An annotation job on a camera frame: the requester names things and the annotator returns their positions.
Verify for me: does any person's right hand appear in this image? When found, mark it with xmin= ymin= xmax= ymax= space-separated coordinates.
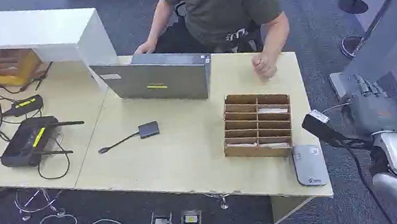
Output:
xmin=132 ymin=39 xmax=159 ymax=56

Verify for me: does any person's left hand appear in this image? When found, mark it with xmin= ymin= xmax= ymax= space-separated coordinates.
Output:
xmin=250 ymin=50 xmax=280 ymax=82

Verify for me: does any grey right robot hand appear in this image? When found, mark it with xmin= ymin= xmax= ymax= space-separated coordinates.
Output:
xmin=344 ymin=68 xmax=397 ymax=140

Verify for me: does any grey laptop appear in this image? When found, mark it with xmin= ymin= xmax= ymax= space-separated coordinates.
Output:
xmin=88 ymin=45 xmax=217 ymax=114

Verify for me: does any white card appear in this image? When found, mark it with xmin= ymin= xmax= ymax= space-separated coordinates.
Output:
xmin=226 ymin=140 xmax=259 ymax=151
xmin=257 ymin=104 xmax=290 ymax=117
xmin=259 ymin=140 xmax=292 ymax=152

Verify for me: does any wooden card box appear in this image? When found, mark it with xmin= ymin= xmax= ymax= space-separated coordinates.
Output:
xmin=217 ymin=87 xmax=298 ymax=164

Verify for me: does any round stanchion base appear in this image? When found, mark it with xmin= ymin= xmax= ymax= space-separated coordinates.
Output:
xmin=339 ymin=34 xmax=366 ymax=61

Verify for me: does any person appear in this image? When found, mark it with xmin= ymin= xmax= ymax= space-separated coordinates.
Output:
xmin=127 ymin=0 xmax=296 ymax=96

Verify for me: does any grey card reader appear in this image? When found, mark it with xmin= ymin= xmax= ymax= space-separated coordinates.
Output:
xmin=291 ymin=142 xmax=328 ymax=190

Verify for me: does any white shelf box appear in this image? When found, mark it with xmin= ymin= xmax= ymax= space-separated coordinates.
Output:
xmin=0 ymin=0 xmax=123 ymax=102

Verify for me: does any black power adapter yellow label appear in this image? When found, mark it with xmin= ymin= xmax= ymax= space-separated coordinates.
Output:
xmin=0 ymin=94 xmax=45 ymax=120

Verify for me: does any brown wooden box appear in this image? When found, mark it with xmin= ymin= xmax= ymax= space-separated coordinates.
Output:
xmin=0 ymin=42 xmax=46 ymax=89

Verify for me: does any black router with antennas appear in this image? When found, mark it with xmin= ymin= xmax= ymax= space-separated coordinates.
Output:
xmin=0 ymin=111 xmax=90 ymax=171

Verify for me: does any floor socket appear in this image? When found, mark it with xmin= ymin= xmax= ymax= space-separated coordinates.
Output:
xmin=178 ymin=208 xmax=204 ymax=224
xmin=147 ymin=210 xmax=175 ymax=224

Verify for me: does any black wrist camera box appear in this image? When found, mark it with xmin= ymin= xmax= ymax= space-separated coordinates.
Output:
xmin=299 ymin=106 xmax=348 ymax=153

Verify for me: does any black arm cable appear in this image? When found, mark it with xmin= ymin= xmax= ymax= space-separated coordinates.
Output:
xmin=338 ymin=132 xmax=397 ymax=224

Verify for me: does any dark usb hub with cable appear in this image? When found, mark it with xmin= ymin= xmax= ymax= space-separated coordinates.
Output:
xmin=95 ymin=120 xmax=162 ymax=155

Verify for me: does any metal wire desk frame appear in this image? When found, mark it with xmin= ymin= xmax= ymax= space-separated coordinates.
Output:
xmin=13 ymin=185 xmax=67 ymax=223

